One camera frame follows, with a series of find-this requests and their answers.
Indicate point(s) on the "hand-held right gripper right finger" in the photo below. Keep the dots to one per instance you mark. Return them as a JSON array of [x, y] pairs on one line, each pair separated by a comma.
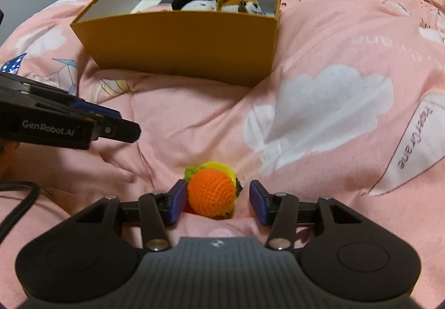
[[258, 203]]

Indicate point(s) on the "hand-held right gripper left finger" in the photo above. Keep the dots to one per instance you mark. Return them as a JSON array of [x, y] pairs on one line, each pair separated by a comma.
[[179, 203]]

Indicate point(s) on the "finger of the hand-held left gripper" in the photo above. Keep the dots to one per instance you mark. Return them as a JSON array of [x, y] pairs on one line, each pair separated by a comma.
[[94, 109], [120, 130]]

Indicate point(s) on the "crocheted orange fruit toy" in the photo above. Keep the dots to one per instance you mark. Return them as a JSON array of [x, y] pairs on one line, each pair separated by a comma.
[[210, 192]]

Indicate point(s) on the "orange cardboard box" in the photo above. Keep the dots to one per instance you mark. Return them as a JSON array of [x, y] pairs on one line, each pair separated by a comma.
[[180, 41]]

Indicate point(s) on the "black and white plush toy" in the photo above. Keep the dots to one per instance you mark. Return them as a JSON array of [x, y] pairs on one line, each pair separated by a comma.
[[198, 4]]

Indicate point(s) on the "pink printed duvet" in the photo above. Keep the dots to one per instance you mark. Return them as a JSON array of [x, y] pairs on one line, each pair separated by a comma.
[[330, 104]]

